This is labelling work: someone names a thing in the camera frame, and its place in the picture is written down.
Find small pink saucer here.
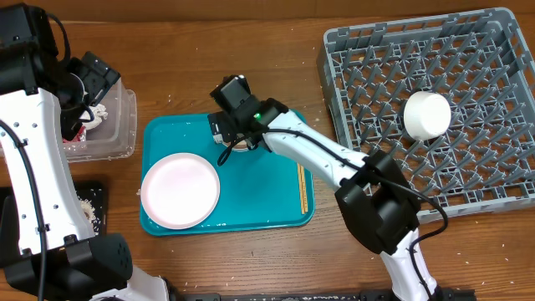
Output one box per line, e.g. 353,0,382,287
232,140,249,152

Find white tissue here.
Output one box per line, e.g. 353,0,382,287
80,104,108,130

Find wooden chopstick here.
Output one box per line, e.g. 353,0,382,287
296,163,306,216
298,163,309,213

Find large pink plate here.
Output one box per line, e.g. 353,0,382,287
140,153,221,230

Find rice and food scraps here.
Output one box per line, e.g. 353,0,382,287
77,188,107,236

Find white round bowl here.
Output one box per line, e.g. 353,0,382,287
403,91,451,140

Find red snack wrapper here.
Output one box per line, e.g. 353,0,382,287
63,125,86,143

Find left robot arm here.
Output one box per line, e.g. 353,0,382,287
1,3,178,300

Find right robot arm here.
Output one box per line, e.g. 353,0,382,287
210,75,442,300

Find black waste tray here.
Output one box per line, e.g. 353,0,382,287
1,181,108,268

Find grey dishwasher rack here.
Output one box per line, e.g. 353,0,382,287
317,8,534,223

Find clear plastic bin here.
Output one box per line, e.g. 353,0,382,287
0,74,138,163

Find teal plastic tray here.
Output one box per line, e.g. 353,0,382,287
140,114,315,237

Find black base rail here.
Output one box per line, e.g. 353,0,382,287
166,290,477,301

